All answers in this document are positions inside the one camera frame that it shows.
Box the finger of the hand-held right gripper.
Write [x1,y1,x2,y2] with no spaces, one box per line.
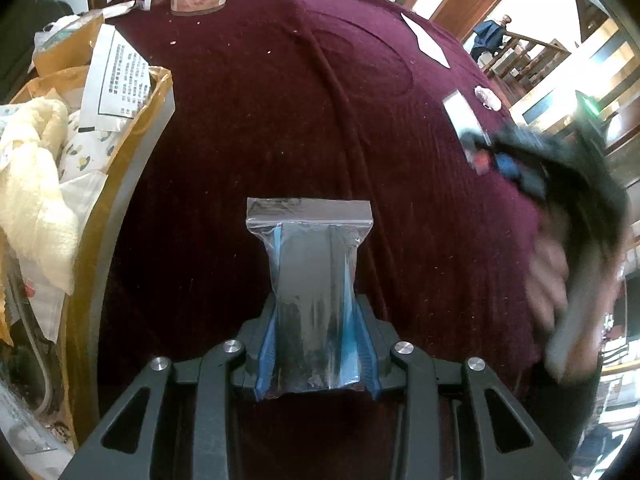
[459,126,506,152]
[492,152,547,197]

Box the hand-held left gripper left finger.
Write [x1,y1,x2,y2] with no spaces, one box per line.
[59,292,281,480]

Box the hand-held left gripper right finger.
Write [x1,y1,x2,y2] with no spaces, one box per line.
[350,294,573,480]

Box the grey tube red cap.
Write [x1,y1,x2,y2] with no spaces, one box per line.
[442,91,493,176]

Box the zip bag with black item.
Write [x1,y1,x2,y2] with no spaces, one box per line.
[246,197,375,393]

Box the yellow cardboard box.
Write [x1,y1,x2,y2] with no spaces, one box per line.
[0,65,176,453]

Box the yellow towel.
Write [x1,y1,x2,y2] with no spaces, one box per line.
[0,99,81,295]

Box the person's right hand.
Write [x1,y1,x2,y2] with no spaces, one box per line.
[525,237,622,382]

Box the small pink object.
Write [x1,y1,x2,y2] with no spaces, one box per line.
[474,86,502,111]

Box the wooden stair railing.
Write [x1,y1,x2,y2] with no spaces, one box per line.
[482,30,571,96]

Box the white paper card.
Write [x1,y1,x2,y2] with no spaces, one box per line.
[401,11,451,68]

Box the maroon tablecloth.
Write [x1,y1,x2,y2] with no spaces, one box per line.
[97,0,551,480]

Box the white plastic bag red print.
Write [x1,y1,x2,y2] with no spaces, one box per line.
[0,170,108,341]

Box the lemon print tissue pack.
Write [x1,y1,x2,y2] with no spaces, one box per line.
[57,110,126,181]

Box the white printed paper sheet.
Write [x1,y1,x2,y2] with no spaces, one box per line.
[80,25,153,131]

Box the yellow tape roll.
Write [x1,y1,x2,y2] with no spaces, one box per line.
[34,14,106,75]

